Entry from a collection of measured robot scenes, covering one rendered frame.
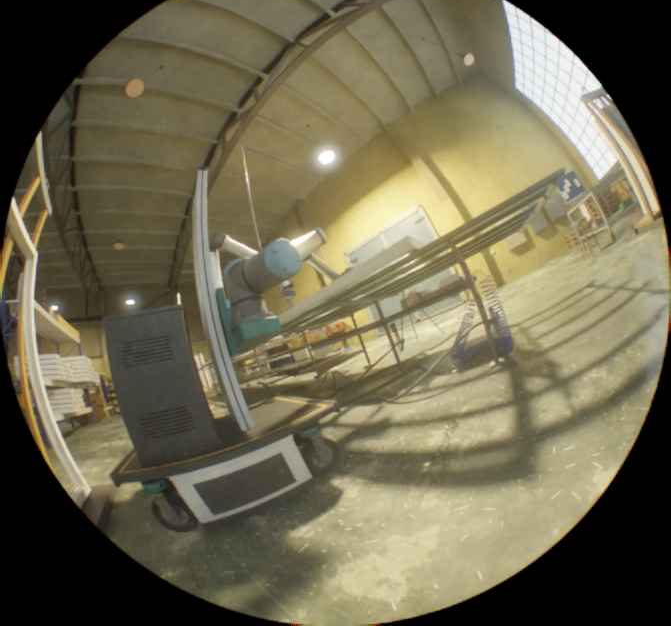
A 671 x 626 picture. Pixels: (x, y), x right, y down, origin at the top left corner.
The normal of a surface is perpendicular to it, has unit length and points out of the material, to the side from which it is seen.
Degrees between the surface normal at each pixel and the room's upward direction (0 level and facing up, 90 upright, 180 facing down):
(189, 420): 90
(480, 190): 90
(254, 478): 90
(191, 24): 180
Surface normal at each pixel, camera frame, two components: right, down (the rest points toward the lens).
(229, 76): 0.34, 0.91
